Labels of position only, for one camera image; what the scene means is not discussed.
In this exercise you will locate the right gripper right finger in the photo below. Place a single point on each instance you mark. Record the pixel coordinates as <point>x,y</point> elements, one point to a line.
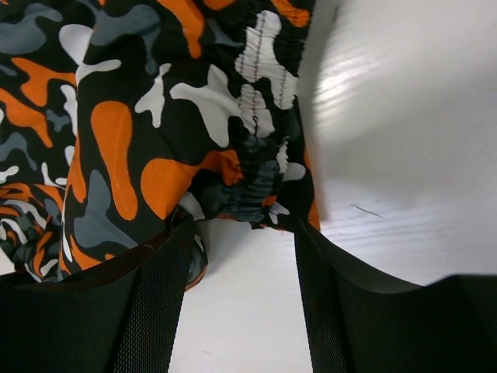
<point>360,319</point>

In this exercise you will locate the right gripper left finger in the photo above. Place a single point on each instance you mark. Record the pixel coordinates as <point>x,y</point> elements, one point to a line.
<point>119,316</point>

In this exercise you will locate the orange camouflage shorts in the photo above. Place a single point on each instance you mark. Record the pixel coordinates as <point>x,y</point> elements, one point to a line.
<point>117,116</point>

